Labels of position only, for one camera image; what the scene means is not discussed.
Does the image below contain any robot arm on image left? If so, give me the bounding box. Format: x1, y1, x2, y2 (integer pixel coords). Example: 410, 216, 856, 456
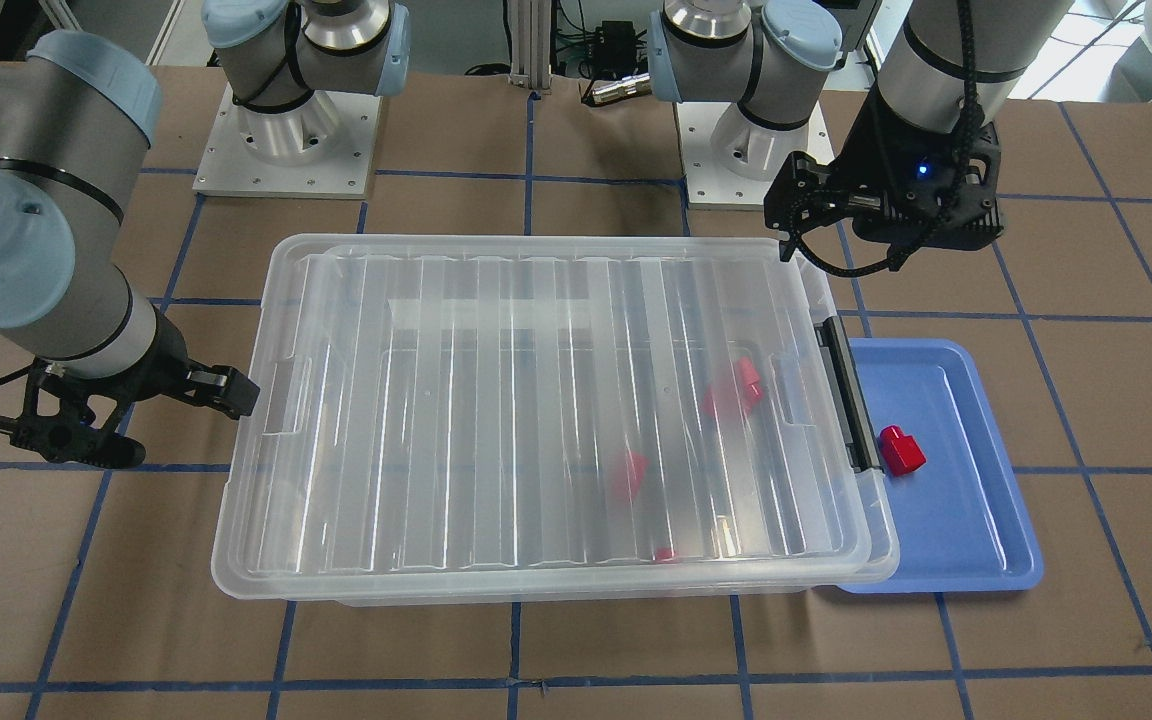
0, 1, 412, 469

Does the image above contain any black power adapter background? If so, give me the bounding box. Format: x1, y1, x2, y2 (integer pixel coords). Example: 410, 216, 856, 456
589, 20, 641, 76

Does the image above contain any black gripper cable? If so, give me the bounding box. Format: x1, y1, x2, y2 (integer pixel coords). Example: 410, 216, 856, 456
791, 0, 987, 279

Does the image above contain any clear plastic box lid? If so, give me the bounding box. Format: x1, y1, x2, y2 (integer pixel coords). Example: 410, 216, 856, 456
211, 235, 874, 602

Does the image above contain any blue plastic tray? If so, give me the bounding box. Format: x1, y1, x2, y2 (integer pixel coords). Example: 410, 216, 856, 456
846, 338, 1044, 594

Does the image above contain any black box latch handle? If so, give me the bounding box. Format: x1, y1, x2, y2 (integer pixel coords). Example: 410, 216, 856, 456
814, 314, 882, 471

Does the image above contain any red block moved to tray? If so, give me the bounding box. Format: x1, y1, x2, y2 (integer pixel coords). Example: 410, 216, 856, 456
878, 425, 927, 477

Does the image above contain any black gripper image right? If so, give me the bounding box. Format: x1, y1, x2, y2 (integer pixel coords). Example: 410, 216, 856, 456
764, 90, 1005, 263

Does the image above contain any silver cylinder connector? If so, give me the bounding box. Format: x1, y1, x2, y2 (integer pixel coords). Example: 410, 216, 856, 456
579, 73, 652, 108

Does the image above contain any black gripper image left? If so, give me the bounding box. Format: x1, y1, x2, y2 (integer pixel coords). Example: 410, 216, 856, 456
0, 320, 260, 469

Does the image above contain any red block centre of box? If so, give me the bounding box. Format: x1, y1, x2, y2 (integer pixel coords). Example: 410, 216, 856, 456
604, 450, 650, 503

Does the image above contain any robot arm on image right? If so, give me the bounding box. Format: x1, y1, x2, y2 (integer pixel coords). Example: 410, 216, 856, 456
646, 1, 1069, 278

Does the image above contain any red block top cluster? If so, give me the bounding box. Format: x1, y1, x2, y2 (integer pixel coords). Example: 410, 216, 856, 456
733, 356, 765, 414

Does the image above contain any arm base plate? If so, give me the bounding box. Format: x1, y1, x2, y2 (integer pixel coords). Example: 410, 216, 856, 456
675, 103, 835, 211
194, 88, 384, 200

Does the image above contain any clear plastic storage box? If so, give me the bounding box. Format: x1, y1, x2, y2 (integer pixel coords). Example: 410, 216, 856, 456
266, 238, 901, 607

